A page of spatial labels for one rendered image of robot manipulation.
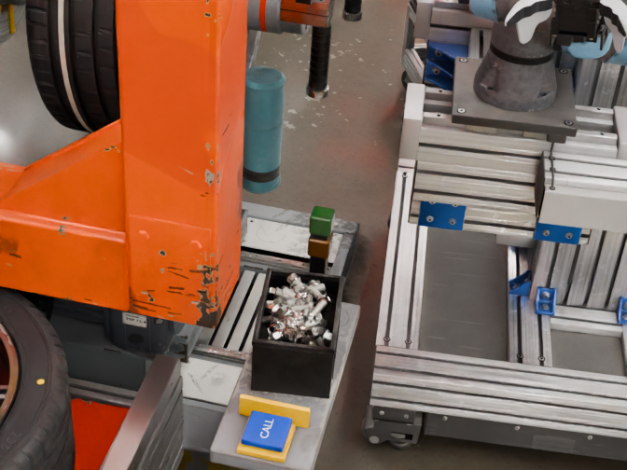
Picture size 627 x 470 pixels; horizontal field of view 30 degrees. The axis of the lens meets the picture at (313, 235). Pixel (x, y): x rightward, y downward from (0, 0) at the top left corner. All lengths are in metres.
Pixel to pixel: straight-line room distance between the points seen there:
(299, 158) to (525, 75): 1.42
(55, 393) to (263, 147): 0.71
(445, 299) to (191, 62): 1.09
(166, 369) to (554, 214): 0.75
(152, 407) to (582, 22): 1.01
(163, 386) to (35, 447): 0.32
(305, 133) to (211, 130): 1.76
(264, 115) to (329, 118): 1.31
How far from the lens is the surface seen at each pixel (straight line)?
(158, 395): 2.12
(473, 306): 2.64
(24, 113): 3.66
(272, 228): 3.02
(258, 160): 2.39
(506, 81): 2.13
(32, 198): 2.03
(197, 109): 1.79
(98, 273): 2.05
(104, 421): 2.24
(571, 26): 1.61
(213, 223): 1.90
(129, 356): 2.44
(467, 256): 2.78
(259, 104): 2.32
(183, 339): 2.56
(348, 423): 2.62
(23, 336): 2.08
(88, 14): 2.16
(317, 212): 2.09
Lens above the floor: 1.88
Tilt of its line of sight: 37 degrees down
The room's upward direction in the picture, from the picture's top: 4 degrees clockwise
